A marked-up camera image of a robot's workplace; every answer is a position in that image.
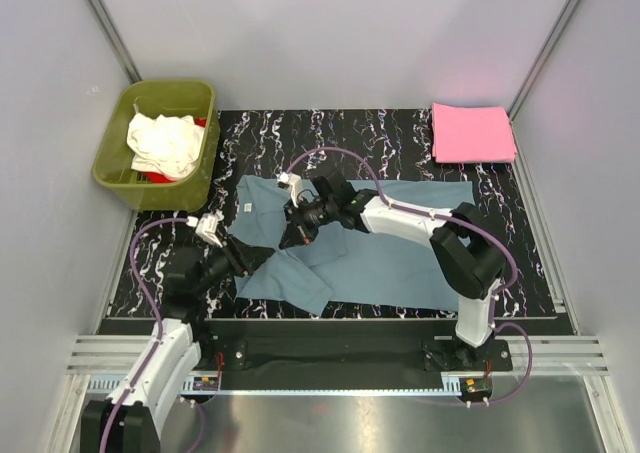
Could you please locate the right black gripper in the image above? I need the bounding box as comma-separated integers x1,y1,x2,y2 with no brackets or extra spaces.
280,196,338,251

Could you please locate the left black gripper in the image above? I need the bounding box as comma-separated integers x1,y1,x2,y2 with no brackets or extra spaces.
194,234,275,296

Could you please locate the blue-grey t shirt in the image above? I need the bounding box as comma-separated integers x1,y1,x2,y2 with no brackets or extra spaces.
230,175,458,316

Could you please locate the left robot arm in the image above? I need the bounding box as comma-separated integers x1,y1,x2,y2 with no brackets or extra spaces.
80,235,275,452

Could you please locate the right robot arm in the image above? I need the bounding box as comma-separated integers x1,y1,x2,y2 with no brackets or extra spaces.
277,171,507,371

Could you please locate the red t shirt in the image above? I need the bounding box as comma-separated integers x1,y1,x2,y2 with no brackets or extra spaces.
140,118,207,184

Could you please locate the white t shirt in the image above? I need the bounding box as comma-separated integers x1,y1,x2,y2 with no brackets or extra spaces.
126,113,205,181

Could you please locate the olive green plastic bin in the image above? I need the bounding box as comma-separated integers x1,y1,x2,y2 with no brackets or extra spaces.
92,78,220,212

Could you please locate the folded pink t shirt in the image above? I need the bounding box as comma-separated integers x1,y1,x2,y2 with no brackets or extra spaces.
432,103,517,164

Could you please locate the black marbled table mat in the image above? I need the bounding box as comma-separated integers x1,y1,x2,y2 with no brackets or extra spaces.
105,108,559,319

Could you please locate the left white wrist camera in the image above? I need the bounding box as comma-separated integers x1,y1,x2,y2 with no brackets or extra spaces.
186,211,225,248

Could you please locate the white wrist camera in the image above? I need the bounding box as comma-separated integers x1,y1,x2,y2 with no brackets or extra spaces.
186,211,225,248
276,172,311,211

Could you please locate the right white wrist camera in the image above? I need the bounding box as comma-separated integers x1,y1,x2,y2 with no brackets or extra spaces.
276,172,311,211

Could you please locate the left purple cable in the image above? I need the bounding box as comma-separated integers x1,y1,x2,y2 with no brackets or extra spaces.
97,215,209,453

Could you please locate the purple cable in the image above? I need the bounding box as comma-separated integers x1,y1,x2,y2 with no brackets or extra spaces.
97,215,209,453
287,146,534,409

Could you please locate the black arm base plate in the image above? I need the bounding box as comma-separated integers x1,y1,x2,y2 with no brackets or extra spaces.
195,319,513,385

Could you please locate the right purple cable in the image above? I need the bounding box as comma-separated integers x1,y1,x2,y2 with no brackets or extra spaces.
287,146,534,409

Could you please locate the slotted cable duct rail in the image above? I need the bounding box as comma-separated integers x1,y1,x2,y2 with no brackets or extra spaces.
87,376,464,395

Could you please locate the left aluminium frame post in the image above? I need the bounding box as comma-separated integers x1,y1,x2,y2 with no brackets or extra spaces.
85,0,142,84

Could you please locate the aluminium frame post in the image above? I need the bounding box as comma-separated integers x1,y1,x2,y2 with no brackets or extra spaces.
507,0,601,119
85,0,142,84

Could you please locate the right aluminium frame post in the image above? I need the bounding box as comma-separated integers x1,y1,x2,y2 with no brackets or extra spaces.
507,0,601,119

